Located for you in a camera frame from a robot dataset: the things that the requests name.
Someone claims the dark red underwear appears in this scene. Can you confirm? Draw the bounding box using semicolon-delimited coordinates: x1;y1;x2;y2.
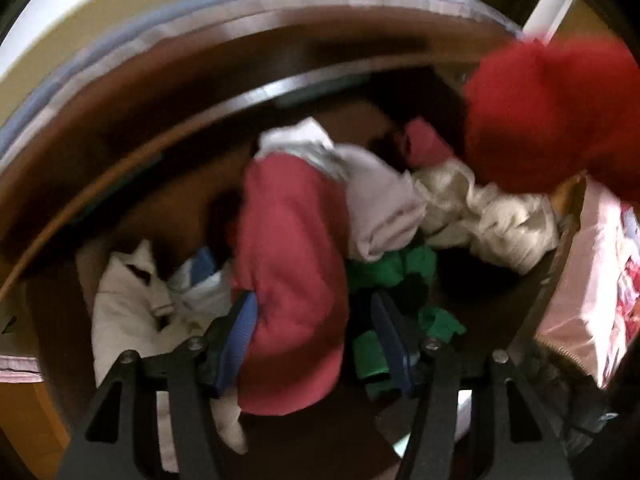
231;152;351;417

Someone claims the green striped underwear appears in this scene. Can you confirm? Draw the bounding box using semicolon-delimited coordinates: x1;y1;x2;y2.
345;245;468;396

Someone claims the pale pink underwear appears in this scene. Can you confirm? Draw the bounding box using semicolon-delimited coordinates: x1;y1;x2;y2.
345;145;428;263

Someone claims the white grey-banded underwear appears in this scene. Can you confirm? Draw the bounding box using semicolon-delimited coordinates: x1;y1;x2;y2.
257;117;351;181

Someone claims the bright red underwear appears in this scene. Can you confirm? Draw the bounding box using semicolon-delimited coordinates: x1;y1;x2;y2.
461;35;640;196

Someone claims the dark wooden drawer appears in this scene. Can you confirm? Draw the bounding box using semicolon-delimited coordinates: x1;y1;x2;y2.
0;30;591;480

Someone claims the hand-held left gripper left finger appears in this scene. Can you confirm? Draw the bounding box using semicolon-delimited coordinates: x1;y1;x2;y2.
57;290;258;480

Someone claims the rose red cloth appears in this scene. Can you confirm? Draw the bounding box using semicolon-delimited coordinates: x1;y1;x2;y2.
404;117;456;168

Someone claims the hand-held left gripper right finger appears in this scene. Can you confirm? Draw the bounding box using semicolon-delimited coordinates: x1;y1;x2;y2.
370;291;576;480

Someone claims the cream dotted underwear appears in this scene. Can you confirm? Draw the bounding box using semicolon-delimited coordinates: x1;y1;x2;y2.
412;160;561;276

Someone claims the blue and white cloth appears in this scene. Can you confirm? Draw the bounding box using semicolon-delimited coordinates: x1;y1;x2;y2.
170;247;236;311

